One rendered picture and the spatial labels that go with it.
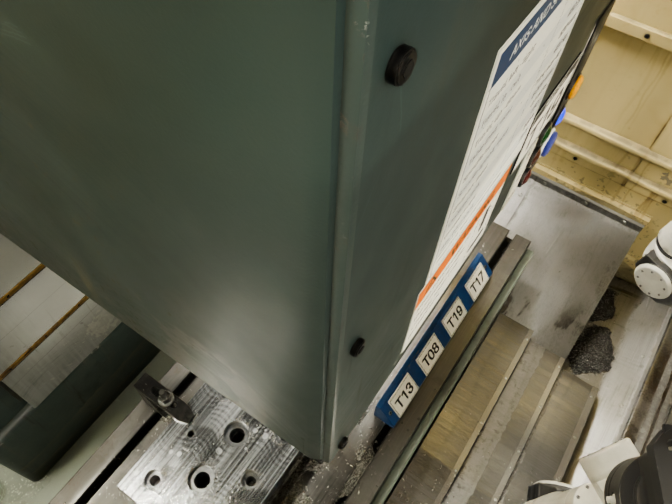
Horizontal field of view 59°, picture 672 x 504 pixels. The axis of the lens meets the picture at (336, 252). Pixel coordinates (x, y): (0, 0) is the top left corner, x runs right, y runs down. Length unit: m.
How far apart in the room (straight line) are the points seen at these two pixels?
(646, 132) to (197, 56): 1.43
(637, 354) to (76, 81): 1.65
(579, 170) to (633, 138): 0.18
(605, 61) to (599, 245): 0.50
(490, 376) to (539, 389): 0.13
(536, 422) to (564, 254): 0.46
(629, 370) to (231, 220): 1.57
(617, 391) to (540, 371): 0.22
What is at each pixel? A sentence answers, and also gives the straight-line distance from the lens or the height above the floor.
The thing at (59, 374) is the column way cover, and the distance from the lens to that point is 1.38.
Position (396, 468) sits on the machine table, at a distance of 1.28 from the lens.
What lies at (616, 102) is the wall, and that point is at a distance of 1.54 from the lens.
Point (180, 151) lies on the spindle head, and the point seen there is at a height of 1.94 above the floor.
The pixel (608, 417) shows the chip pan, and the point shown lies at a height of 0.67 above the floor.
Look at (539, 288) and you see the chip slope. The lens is 1.68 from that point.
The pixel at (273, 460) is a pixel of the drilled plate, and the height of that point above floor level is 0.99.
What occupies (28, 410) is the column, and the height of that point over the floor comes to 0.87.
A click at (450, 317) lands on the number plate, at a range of 1.34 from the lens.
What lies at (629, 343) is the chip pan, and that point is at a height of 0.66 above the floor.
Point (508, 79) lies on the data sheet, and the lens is 0.32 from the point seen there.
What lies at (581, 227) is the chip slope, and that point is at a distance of 1.74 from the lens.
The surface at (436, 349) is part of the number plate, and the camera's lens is 1.31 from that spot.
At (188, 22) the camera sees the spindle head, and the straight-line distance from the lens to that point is 0.18.
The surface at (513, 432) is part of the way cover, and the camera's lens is 1.50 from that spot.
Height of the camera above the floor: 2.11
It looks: 57 degrees down
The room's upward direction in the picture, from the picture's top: 3 degrees clockwise
